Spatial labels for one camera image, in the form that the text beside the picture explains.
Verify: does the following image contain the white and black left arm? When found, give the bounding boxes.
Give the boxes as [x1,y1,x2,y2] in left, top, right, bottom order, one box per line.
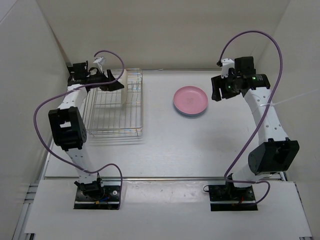
[48,62,124,203]

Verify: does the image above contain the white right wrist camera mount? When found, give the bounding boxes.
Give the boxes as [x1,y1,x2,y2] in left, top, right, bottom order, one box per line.
[221,58,235,79]

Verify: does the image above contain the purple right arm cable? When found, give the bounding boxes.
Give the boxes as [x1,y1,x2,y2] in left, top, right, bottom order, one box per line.
[216,30,285,206]

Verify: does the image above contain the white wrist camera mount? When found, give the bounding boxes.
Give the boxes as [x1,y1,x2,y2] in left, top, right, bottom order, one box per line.
[221,58,235,79]
[93,56,106,73]

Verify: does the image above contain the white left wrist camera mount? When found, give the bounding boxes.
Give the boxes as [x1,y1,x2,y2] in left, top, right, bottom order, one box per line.
[93,56,106,73]

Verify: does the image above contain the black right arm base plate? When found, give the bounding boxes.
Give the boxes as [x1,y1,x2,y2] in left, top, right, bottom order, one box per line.
[203,182,258,212]

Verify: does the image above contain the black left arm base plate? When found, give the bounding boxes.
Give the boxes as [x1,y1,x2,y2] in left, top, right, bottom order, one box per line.
[73,181,121,210]

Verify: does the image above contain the blue plastic plate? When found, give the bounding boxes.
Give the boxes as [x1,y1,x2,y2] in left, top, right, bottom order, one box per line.
[173,104,208,119]

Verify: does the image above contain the pink plastic plate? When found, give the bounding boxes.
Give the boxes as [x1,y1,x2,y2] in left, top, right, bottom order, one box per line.
[173,86,209,114]

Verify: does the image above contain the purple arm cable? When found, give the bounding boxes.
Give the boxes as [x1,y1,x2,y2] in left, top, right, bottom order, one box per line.
[33,49,126,210]
[216,30,285,206]

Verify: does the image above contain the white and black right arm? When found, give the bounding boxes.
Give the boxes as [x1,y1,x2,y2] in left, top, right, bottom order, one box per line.
[211,56,300,200]

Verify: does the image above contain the chrome wire dish rack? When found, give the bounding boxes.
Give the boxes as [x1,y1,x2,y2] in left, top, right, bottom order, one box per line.
[80,68,144,138]

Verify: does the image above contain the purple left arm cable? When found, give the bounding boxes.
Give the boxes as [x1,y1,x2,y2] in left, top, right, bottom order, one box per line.
[33,49,126,210]

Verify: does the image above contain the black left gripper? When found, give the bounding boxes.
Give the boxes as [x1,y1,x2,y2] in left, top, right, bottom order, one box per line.
[86,69,125,92]

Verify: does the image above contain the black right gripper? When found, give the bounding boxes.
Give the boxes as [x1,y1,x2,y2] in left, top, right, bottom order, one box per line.
[211,71,241,102]

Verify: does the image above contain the cream plastic plate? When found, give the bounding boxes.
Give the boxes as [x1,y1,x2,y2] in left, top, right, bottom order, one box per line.
[119,69,128,107]

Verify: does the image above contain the aluminium table frame rail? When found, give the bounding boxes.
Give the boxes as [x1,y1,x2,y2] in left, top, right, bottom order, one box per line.
[269,171,287,182]

